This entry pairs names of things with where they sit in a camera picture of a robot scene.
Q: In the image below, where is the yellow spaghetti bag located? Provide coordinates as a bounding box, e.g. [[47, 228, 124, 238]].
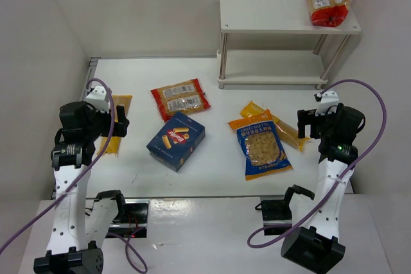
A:
[[98, 95, 132, 155], [240, 101, 310, 153]]

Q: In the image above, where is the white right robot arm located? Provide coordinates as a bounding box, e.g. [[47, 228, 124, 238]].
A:
[[281, 103, 365, 273]]

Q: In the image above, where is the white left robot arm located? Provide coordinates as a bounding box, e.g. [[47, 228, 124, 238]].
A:
[[33, 86, 129, 273]]

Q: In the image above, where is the blue Barilla pasta box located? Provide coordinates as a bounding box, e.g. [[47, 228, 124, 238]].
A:
[[146, 112, 206, 172]]

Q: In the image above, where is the red pasta bag on shelf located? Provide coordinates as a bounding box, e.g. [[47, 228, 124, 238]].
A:
[[306, 0, 351, 28]]

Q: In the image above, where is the white two-tier shelf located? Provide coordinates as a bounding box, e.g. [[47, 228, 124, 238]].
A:
[[217, 0, 361, 89]]

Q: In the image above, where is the blue orange orecchiette bag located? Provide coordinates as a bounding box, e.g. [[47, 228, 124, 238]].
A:
[[229, 110, 292, 180]]

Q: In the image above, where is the red clear macaroni bag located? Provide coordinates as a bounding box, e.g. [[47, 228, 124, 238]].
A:
[[150, 78, 211, 122]]

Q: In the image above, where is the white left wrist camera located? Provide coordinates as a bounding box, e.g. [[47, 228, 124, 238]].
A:
[[85, 86, 110, 113]]

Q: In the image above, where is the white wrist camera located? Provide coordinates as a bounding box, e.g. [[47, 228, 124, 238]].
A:
[[85, 86, 110, 113], [315, 90, 340, 116]]

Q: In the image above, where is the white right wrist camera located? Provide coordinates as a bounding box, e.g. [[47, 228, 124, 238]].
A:
[[315, 90, 340, 116]]

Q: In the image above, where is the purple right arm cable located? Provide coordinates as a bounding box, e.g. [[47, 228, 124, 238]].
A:
[[247, 79, 387, 250]]

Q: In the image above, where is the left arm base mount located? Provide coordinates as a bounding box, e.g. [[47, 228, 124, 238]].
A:
[[85, 198, 149, 244]]

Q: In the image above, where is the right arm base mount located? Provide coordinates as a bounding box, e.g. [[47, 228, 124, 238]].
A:
[[254, 200, 292, 236]]

